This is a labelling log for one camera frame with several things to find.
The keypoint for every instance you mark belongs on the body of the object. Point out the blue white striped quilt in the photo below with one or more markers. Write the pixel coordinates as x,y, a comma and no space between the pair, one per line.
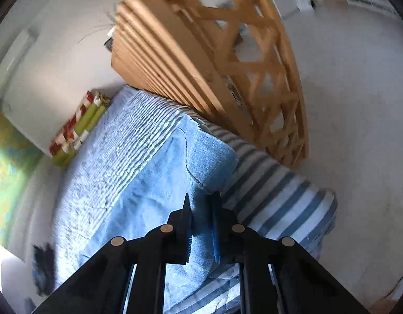
270,196

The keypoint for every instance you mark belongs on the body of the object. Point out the landscape wall poster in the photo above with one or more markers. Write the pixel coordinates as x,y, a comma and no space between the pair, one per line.
8,176

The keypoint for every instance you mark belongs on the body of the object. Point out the black folded clothes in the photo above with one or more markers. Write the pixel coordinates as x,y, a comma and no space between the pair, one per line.
44,265

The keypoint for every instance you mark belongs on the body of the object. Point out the red patterned folded blanket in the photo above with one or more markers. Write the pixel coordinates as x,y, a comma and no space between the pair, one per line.
68,130

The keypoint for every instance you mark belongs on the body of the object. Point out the light blue jeans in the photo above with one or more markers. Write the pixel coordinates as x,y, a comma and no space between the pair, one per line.
162,176

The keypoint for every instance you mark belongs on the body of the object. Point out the white wall box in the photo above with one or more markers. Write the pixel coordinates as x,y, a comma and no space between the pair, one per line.
304,3

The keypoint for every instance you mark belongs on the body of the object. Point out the wooden slatted bed rail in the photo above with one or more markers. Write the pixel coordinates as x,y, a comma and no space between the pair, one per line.
175,55

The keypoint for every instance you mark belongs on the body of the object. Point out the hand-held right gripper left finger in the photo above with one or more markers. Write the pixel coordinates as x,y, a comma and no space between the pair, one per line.
186,235

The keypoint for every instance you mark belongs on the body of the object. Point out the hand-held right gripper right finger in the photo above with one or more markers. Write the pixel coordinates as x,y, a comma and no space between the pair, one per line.
216,232

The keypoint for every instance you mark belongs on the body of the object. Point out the potted plant in white pot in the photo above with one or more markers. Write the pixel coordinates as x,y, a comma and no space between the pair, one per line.
110,32

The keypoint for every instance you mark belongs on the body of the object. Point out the green patterned folded blanket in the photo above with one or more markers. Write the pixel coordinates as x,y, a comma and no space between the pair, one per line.
90,117

